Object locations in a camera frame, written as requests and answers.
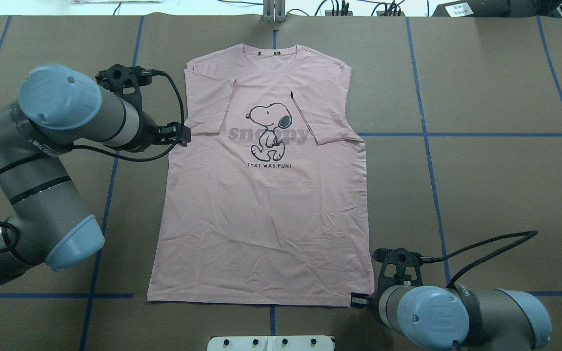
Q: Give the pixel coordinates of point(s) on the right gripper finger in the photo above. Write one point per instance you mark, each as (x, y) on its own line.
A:
(359, 300)

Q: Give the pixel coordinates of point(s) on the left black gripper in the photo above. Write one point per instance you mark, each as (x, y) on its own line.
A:
(148, 134)

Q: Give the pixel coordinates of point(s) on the pink Snoopy t-shirt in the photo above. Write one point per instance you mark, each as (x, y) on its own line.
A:
(268, 202)

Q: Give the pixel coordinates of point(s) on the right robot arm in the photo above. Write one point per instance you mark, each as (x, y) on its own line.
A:
(442, 319)

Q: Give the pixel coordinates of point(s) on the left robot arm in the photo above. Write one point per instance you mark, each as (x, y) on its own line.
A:
(59, 110)

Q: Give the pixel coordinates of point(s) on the white mounting plate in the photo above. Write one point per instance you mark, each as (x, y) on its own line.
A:
(273, 343)

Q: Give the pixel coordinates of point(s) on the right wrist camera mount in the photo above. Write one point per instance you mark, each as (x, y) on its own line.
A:
(398, 267)

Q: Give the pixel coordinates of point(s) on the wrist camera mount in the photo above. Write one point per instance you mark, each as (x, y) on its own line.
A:
(124, 80)
(398, 267)

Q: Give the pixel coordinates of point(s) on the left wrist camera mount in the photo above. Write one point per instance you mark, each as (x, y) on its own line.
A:
(124, 80)

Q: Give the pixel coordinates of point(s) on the aluminium frame post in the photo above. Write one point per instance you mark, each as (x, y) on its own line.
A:
(273, 11)

